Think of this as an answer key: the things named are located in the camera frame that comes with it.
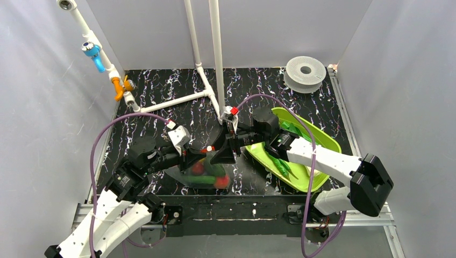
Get green toy pepper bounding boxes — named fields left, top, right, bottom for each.
left=203, top=159, right=226, bottom=177

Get clear zip bag orange zipper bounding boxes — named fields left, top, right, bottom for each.
left=164, top=148, right=231, bottom=189

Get green toy cucumber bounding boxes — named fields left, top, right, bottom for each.
left=183, top=175, right=216, bottom=185

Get red toy strawberry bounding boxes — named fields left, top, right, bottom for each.
left=213, top=175, right=231, bottom=189

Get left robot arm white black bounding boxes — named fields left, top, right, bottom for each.
left=44, top=136, right=206, bottom=257

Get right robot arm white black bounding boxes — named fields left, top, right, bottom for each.
left=210, top=106, right=394, bottom=217

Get toy bok choy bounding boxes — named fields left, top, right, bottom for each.
left=280, top=121, right=311, bottom=142

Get thin green toy chili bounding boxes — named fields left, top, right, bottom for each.
left=271, top=157, right=298, bottom=180

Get lime green tray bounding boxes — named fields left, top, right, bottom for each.
left=246, top=107, right=341, bottom=192

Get white filament spool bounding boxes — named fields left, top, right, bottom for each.
left=283, top=56, right=327, bottom=94

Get orange valve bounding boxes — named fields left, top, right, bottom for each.
left=111, top=75, right=137, bottom=102

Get blue valve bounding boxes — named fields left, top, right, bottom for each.
left=81, top=41, right=105, bottom=73

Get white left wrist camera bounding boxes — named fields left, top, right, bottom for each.
left=166, top=120, right=190, bottom=156

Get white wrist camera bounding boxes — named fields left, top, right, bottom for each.
left=221, top=106, right=239, bottom=134
left=166, top=120, right=190, bottom=156

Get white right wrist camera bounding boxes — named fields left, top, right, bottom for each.
left=221, top=106, right=239, bottom=134

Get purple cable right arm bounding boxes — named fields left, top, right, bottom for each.
left=235, top=94, right=347, bottom=258

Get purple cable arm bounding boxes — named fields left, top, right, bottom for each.
left=235, top=94, right=347, bottom=258
left=89, top=112, right=175, bottom=258

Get white PVC pipe frame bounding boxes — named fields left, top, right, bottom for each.
left=56, top=0, right=229, bottom=124

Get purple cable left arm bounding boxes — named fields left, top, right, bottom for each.
left=89, top=112, right=175, bottom=258

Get aluminium rail frame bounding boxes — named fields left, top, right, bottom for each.
left=71, top=67, right=407, bottom=258

